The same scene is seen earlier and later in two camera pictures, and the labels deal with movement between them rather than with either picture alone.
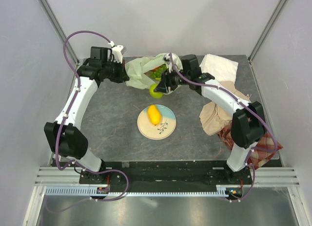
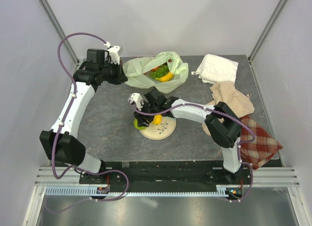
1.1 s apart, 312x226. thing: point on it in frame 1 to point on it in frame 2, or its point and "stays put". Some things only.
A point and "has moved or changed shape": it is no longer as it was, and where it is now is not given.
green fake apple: x=157 y=95 has moved or changed shape
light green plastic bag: x=135 y=76 stays put
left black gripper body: x=114 y=70 stays put
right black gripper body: x=174 y=79 to x=140 y=116
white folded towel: x=221 y=68 stays put
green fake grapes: x=158 y=73 stays put
